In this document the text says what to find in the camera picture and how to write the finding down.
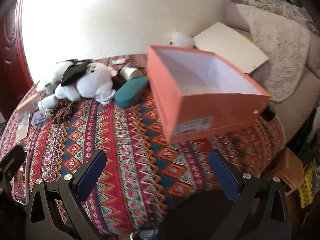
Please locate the floral pillow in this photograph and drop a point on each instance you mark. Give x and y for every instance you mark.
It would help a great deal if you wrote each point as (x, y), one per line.
(275, 7)

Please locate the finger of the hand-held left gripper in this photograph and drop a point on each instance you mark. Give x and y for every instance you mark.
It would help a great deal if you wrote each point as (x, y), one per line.
(12, 162)

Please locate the green and pink packet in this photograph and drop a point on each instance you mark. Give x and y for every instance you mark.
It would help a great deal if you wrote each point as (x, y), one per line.
(118, 61)

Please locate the small white plush toy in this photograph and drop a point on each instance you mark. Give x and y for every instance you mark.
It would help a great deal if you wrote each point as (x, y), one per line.
(181, 39)

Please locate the orange cardboard box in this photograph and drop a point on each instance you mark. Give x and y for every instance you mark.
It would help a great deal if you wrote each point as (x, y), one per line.
(200, 110)

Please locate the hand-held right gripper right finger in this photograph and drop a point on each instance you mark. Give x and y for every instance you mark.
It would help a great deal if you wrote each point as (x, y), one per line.
(222, 172)

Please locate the smartphone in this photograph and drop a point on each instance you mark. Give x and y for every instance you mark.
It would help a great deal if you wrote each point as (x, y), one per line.
(22, 187)

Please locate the white plush bear toy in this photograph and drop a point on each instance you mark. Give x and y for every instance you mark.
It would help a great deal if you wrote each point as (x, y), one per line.
(90, 85)

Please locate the pink plastic stool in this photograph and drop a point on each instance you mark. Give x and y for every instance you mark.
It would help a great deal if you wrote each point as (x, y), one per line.
(290, 170)

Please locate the white board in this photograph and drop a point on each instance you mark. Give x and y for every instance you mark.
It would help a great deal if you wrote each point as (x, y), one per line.
(227, 45)

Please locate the green glasses case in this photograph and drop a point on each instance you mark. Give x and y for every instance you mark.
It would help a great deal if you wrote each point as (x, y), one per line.
(130, 91)

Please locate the white lace cover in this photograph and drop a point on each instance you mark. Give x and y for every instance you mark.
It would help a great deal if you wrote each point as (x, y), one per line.
(280, 55)

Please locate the yellow knobbly item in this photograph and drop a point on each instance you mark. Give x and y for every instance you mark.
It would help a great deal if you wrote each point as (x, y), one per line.
(307, 187)

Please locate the white plastic bottle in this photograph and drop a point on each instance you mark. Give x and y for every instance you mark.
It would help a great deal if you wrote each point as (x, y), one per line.
(48, 102)

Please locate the beige card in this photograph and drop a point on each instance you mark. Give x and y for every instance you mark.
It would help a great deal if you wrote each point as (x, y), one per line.
(22, 133)

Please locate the clear plastic packet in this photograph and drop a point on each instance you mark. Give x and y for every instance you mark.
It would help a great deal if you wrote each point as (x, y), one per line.
(22, 121)

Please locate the small clear plastic box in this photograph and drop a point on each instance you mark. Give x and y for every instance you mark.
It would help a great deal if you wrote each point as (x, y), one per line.
(40, 117)

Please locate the tan cardboard box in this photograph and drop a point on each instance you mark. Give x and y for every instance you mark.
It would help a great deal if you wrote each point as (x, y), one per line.
(28, 102)

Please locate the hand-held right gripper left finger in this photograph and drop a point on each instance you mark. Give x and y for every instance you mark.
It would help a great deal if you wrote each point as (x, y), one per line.
(91, 172)

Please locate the white round lids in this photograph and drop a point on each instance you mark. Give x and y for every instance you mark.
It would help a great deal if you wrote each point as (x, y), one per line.
(106, 97)

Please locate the beige sofa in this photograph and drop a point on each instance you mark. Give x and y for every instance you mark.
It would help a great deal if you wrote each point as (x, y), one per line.
(300, 105)

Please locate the red wooden door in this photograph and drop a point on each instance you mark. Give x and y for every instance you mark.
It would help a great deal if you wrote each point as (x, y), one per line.
(12, 55)

